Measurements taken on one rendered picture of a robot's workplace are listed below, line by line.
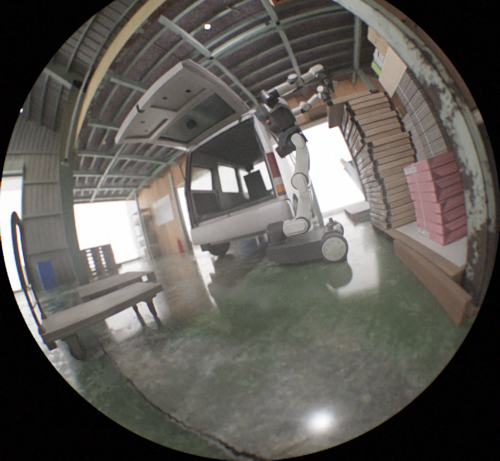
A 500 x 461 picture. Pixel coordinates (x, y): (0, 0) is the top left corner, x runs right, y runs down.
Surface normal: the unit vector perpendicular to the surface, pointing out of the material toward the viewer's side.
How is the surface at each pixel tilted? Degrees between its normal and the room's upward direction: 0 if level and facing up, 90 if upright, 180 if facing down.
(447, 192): 90
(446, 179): 90
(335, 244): 90
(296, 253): 90
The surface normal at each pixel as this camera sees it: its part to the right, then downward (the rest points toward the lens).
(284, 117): -0.34, 0.24
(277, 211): -0.37, 0.00
